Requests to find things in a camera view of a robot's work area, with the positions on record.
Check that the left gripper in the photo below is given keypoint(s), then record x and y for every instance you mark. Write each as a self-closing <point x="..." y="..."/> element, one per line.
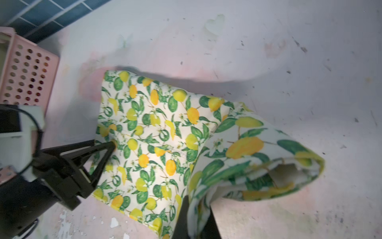
<point x="62" y="170"/>

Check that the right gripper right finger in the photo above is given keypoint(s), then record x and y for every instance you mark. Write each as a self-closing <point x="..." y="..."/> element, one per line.
<point x="211" y="230"/>

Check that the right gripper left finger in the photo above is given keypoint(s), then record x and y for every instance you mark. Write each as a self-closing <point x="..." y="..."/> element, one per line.
<point x="181" y="228"/>

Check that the lemon print skirt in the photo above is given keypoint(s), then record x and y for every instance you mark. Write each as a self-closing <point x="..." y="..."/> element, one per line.
<point x="173" y="146"/>

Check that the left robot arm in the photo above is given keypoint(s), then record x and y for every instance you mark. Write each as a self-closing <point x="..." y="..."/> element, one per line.
<point x="34" y="179"/>

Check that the pink perforated plastic basket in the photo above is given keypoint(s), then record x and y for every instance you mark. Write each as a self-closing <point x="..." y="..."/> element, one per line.
<point x="27" y="71"/>

